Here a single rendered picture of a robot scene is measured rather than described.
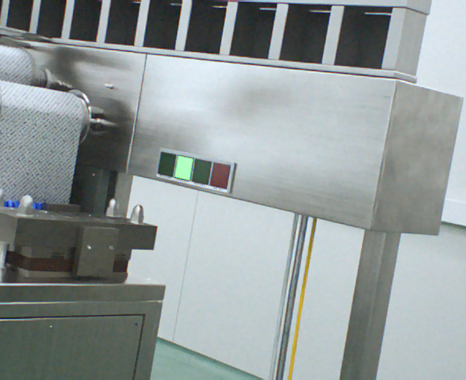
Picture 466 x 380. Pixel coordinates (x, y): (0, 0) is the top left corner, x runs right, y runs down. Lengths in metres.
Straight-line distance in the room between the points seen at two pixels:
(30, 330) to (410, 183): 0.85
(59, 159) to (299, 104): 0.66
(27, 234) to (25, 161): 0.26
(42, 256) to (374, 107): 0.80
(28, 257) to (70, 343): 0.21
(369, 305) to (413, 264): 2.54
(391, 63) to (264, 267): 3.35
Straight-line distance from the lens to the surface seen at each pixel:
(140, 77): 2.49
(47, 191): 2.47
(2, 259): 2.28
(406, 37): 2.02
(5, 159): 2.39
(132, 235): 2.40
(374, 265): 2.17
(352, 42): 2.13
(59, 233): 2.26
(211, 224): 5.54
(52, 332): 2.25
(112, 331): 2.35
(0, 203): 2.30
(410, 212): 2.09
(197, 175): 2.29
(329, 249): 4.99
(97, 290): 2.29
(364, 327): 2.19
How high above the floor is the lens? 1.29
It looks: 3 degrees down
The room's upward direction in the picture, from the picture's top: 10 degrees clockwise
